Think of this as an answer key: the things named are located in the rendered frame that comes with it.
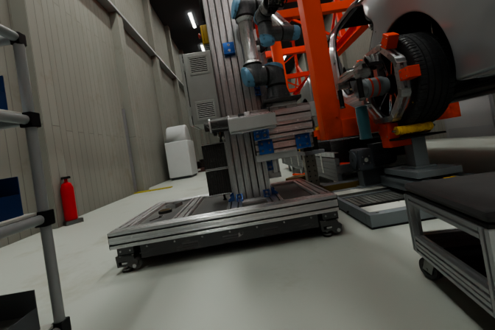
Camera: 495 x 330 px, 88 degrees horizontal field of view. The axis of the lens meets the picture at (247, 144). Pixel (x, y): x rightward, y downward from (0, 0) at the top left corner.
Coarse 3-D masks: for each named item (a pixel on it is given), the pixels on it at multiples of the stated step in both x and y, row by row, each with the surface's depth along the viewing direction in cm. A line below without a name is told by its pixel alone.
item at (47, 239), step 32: (0, 32) 70; (0, 96) 71; (0, 128) 75; (32, 128) 75; (32, 160) 74; (0, 192) 72; (0, 224) 62; (32, 224) 69; (0, 320) 71; (32, 320) 70; (64, 320) 74
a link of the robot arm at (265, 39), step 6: (258, 24) 130; (264, 24) 127; (270, 24) 128; (264, 30) 127; (270, 30) 128; (276, 30) 129; (264, 36) 128; (270, 36) 128; (276, 36) 130; (264, 42) 128; (270, 42) 129
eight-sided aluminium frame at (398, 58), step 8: (376, 48) 180; (392, 56) 165; (400, 56) 163; (400, 64) 163; (408, 80) 161; (400, 88) 162; (408, 88) 161; (400, 96) 163; (408, 96) 163; (368, 104) 211; (400, 104) 166; (368, 112) 206; (376, 112) 203; (392, 112) 174; (400, 112) 172; (376, 120) 195; (384, 120) 186; (392, 120) 176
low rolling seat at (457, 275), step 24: (408, 192) 91; (432, 192) 76; (456, 192) 71; (480, 192) 68; (408, 216) 93; (456, 216) 65; (480, 216) 56; (432, 240) 90; (456, 240) 89; (480, 240) 57; (432, 264) 81; (456, 264) 69; (480, 264) 76; (480, 288) 60
